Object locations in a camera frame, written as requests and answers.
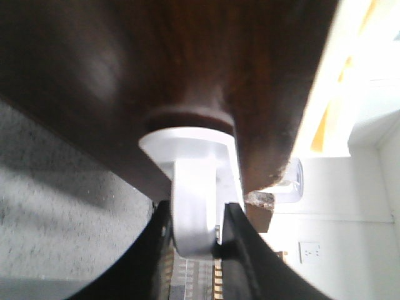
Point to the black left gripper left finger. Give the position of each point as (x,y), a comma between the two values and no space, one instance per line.
(145,270)

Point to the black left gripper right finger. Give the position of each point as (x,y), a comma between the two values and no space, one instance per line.
(251,269)

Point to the white plastic drawer handle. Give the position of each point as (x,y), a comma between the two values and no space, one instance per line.
(202,165)

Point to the dark wooden drawer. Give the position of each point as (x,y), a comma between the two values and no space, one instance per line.
(102,74)

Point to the clear plastic container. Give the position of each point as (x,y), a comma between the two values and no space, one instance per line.
(291,188)

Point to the white wall power socket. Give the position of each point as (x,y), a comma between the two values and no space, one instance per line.
(309,252)

